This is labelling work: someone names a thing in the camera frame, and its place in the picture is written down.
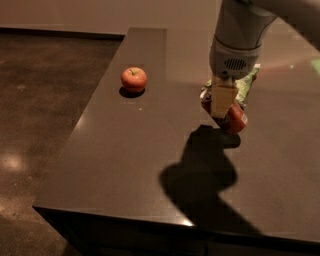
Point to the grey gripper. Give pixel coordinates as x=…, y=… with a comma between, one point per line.
x=233, y=61

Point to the red coke can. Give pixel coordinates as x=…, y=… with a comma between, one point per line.
x=234, y=121

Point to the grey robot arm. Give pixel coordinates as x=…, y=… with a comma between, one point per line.
x=238, y=39

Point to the green chip bag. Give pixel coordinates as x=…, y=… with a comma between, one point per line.
x=244, y=86

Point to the red apple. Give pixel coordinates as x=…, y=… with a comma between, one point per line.
x=134, y=79

